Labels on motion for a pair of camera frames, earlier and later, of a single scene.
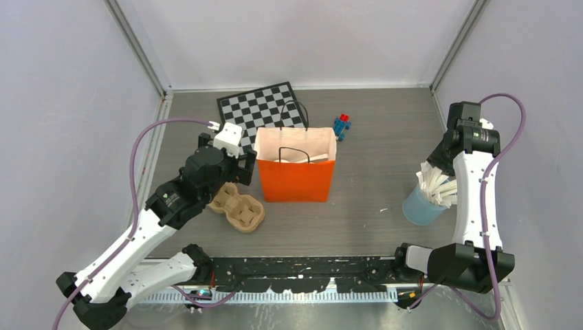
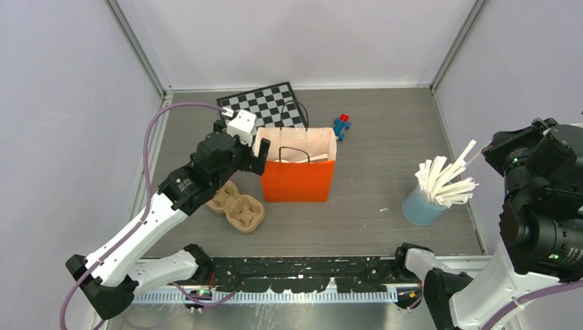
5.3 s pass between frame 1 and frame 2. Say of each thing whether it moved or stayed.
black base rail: stayed
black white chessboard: stayed
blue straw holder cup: stayed
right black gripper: moved
